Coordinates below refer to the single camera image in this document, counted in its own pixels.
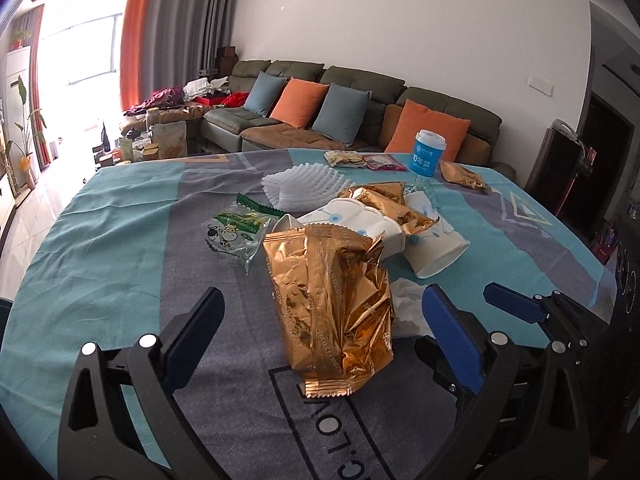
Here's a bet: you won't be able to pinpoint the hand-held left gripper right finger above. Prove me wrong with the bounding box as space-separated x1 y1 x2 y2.
422 284 591 480

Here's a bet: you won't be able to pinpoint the white paper cup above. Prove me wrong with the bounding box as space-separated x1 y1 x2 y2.
404 191 472 279

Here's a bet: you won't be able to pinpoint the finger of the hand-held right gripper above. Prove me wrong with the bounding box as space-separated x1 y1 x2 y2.
414 335 473 413
483 282 548 327

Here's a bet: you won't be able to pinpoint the teal and grey tablecloth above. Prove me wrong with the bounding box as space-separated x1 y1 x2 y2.
0 149 618 480

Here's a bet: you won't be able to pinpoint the blue cushion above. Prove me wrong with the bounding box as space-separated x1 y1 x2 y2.
312 83 374 144
244 72 287 116

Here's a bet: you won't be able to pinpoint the clear cookie packet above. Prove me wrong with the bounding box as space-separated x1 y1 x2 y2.
323 150 366 169

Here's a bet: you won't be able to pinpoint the brown boxes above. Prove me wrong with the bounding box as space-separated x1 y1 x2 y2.
216 46 240 77

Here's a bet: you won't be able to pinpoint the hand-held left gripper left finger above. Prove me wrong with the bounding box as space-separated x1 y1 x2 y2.
57 287 226 480

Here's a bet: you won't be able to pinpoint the white paper bowl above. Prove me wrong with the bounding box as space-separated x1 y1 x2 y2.
280 197 407 267

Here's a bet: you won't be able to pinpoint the orange cushion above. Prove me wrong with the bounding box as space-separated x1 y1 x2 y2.
386 99 472 163
270 77 329 129

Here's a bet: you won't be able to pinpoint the yellow flowers in vase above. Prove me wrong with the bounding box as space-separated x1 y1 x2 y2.
17 156 37 191

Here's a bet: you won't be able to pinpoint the small gold foil wrapper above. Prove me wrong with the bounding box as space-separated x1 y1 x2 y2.
440 161 489 194

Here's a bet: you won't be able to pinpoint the maroon clothes pile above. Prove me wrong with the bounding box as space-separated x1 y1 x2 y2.
128 87 177 114

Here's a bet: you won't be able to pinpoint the white crumpled tissue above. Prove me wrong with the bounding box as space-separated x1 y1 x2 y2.
389 277 437 337

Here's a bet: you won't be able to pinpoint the green sofa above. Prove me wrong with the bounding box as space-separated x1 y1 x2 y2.
202 59 518 186

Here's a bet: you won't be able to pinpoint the white foam fruit net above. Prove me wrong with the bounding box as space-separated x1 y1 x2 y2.
261 161 357 212

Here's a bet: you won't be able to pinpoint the crumpled gold foil wrapper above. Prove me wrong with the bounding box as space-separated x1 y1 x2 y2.
336 181 438 237

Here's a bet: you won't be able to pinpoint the red snack packet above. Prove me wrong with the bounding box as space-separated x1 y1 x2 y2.
361 153 408 173

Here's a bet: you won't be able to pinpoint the narrow orange and grey curtain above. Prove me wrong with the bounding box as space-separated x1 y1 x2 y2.
10 4 54 171

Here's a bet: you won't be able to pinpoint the red cloth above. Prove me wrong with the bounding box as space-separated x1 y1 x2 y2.
195 91 252 110

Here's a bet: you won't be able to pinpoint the large gold foil wrapper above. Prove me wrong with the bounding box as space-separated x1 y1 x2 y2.
262 224 397 402

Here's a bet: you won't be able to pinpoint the white standing air conditioner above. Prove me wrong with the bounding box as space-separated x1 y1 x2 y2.
6 45 34 176

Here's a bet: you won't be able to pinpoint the blue and white canister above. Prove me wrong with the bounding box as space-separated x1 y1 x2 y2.
410 129 446 177

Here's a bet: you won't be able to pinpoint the clear green printed plastic bag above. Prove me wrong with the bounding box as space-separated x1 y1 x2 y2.
201 193 275 276

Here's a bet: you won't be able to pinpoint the large leaf floor plant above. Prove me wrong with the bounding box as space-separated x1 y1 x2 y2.
1 75 49 193

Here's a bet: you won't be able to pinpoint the window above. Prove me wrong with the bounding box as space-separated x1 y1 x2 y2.
39 12 124 92

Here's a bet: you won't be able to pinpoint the brown paper bag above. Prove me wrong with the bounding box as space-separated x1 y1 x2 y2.
151 122 189 161

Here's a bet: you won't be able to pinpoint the white folded clothes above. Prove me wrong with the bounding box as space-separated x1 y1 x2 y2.
182 77 231 99

